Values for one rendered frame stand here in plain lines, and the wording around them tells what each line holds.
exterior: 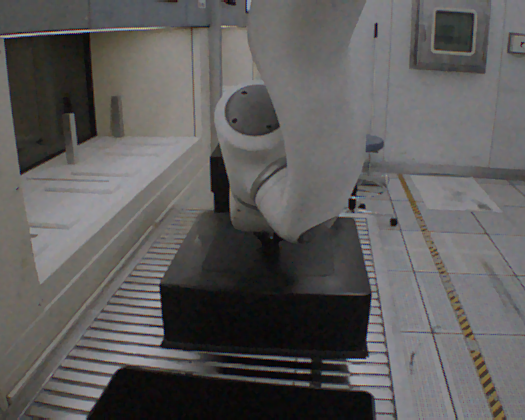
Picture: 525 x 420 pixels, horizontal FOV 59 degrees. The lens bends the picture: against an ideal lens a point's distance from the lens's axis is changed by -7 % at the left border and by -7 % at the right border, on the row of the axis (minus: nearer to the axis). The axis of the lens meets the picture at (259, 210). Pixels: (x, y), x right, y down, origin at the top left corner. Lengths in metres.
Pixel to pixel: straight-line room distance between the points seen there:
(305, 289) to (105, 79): 1.50
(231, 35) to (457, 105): 2.21
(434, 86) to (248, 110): 4.14
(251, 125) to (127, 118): 1.55
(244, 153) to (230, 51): 2.92
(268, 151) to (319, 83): 0.09
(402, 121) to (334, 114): 4.17
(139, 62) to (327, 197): 1.57
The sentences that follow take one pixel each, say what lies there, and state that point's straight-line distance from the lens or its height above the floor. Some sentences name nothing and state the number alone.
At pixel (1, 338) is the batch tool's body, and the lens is 0.73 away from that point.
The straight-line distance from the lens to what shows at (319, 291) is 0.65.
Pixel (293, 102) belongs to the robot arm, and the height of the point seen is 1.22.
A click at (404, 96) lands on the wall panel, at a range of 4.55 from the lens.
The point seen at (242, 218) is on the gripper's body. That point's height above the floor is 1.03.
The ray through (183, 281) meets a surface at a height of 0.95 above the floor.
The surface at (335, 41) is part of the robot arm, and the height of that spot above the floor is 1.27.
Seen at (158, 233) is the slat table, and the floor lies 0.76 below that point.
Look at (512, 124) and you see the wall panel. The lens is 4.84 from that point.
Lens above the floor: 1.28
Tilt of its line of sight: 21 degrees down
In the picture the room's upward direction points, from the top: straight up
